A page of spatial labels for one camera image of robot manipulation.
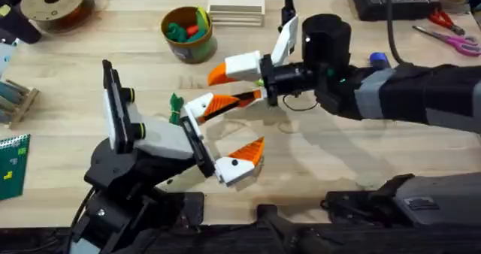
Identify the brown green toy tub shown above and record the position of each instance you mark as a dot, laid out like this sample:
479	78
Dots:
191	47

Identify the pale blue box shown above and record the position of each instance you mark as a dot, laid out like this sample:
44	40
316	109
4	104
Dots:
4	56

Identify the black case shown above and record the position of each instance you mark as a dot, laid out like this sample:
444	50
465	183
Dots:
387	2

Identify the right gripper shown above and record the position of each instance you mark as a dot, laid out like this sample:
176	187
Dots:
327	47

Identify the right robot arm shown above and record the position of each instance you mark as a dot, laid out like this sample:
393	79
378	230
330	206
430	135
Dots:
432	96

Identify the small wooden rack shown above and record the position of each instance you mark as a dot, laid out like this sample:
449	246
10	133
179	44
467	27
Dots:
20	103

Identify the cardboard filament spool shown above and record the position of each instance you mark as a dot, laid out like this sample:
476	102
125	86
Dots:
37	2

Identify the black device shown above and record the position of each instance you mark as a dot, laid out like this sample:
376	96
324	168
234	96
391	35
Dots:
19	25

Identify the pale stacked boards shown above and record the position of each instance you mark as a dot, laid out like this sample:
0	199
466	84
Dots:
236	6

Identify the black rail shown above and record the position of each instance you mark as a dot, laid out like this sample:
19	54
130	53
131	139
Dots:
338	242

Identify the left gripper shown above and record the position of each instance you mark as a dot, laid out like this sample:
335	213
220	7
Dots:
161	137

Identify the left wrist upright plate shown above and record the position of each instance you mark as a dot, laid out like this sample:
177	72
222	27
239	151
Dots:
115	107

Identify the green vegetable toy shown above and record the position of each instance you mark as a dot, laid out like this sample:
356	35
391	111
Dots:
175	105

